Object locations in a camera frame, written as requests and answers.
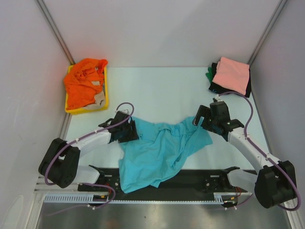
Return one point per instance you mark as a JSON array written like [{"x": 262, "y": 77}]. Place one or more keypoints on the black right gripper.
[{"x": 203, "y": 116}]

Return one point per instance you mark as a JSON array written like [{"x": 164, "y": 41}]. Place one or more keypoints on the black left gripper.
[{"x": 132, "y": 135}]

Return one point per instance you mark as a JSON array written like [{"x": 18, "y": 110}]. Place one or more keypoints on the light blue t shirt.
[{"x": 159, "y": 153}]

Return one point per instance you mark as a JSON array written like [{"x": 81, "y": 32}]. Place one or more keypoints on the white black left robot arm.
[{"x": 60, "y": 165}]

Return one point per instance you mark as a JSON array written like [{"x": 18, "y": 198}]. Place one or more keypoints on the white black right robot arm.
[{"x": 274, "y": 182}]

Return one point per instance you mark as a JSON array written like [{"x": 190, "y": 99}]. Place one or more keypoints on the folded black t shirt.
[{"x": 215, "y": 88}]

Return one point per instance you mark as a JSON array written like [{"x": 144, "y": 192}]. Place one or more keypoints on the folded green t shirt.
[{"x": 210, "y": 74}]

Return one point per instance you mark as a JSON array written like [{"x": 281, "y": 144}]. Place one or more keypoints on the beige t shirt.
[{"x": 99, "y": 98}]

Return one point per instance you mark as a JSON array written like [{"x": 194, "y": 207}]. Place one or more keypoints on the folded pink t shirt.
[{"x": 232, "y": 75}]

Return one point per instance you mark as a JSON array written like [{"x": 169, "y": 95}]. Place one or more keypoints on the yellow plastic bin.
[{"x": 84, "y": 110}]

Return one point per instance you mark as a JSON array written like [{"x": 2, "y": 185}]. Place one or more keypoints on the orange t shirt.
[{"x": 78, "y": 82}]

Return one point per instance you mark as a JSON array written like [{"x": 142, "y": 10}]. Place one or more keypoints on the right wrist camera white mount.
[{"x": 217, "y": 98}]

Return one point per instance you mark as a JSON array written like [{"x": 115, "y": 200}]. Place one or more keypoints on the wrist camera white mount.
[
  {"x": 217, "y": 98},
  {"x": 124, "y": 111}
]

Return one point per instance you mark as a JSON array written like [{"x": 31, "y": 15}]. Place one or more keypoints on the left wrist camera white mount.
[{"x": 124, "y": 111}]

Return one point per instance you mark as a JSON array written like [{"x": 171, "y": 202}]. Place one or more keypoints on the black mounting base plate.
[{"x": 188, "y": 184}]

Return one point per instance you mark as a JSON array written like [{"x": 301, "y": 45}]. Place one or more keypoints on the white slotted cable duct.
[{"x": 101, "y": 199}]

